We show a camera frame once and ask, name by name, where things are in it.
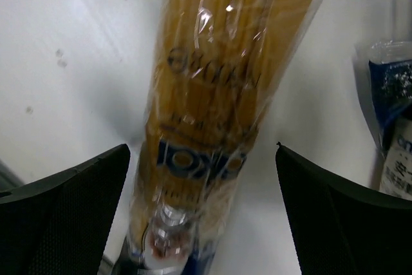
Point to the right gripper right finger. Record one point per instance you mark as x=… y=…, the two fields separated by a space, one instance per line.
x=340 y=227

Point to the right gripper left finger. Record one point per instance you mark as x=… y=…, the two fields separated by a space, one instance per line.
x=60 y=224

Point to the long yellow spaghetti bag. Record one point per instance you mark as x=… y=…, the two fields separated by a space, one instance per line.
x=217 y=65

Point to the label-side blue spaghetti bag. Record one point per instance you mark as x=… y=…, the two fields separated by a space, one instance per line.
x=383 y=76

